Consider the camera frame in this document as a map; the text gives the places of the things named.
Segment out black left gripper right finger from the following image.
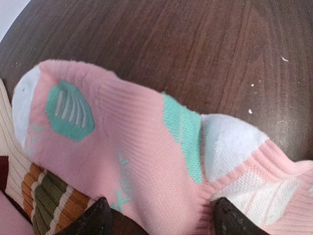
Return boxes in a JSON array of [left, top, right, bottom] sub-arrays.
[[213, 197, 268, 235]]

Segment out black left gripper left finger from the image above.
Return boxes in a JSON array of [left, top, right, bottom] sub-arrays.
[[55, 197, 112, 235]]

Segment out pink sock with teal patches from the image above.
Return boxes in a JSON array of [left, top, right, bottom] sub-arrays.
[[12, 60, 313, 235]]

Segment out beige striped ribbed sock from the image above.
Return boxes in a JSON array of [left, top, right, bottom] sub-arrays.
[[0, 84, 95, 235]]

